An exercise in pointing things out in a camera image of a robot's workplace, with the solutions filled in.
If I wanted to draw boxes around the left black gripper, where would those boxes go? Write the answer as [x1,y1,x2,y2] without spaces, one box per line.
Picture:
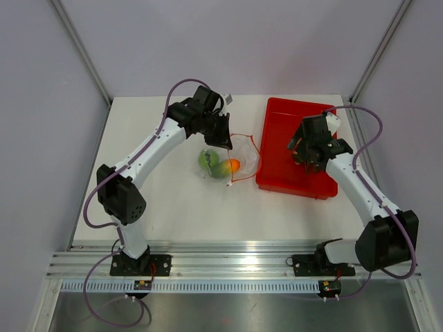
[200,112,233,150]

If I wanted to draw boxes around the green toy watermelon ball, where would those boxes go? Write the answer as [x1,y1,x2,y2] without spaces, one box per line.
[197,149,219,170]

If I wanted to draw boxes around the green orange toy mango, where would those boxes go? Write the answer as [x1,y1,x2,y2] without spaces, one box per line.
[210,159,241,178]

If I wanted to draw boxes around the clear orange zip top bag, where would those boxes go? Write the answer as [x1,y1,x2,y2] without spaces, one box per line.
[196,133,261,187]

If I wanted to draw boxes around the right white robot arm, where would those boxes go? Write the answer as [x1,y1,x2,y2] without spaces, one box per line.
[287,112,419,278]

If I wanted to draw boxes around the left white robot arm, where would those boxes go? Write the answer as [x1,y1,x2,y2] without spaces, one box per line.
[96,85,233,275]

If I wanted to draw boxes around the red plastic tray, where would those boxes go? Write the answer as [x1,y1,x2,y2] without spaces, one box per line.
[255,98,338,200]

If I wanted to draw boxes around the right small circuit board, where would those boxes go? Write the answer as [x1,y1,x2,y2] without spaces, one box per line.
[319,280,342,293]

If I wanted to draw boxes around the small circuit board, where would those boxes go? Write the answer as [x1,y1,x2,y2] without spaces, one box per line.
[319,280,342,293]
[134,280,152,291]

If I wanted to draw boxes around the left small circuit board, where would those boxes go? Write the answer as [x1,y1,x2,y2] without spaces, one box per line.
[134,280,152,291]

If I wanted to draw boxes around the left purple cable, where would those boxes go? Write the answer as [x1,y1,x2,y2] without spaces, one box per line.
[82,78,210,328]

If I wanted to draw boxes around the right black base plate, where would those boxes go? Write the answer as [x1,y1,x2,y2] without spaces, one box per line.
[291,254,356,277]

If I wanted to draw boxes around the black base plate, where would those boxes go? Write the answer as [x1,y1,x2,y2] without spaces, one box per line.
[109,253,172,277]
[291,254,356,277]

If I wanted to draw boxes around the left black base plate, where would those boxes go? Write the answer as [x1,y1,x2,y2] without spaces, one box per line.
[109,253,172,277]

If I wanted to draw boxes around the right aluminium corner post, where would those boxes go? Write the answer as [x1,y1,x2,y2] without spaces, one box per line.
[348,0,415,104]

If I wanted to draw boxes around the aluminium corner post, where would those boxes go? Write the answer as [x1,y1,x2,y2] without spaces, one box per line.
[348,0,415,104]
[48,0,113,110]

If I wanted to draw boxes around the aluminium rail frame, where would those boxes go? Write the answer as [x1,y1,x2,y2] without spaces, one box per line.
[46,239,423,280]

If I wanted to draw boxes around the left aluminium corner post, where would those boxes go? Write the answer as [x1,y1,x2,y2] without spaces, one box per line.
[48,0,113,110]

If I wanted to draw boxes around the white slotted cable duct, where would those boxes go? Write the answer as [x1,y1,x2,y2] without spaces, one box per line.
[61,279,320,294]

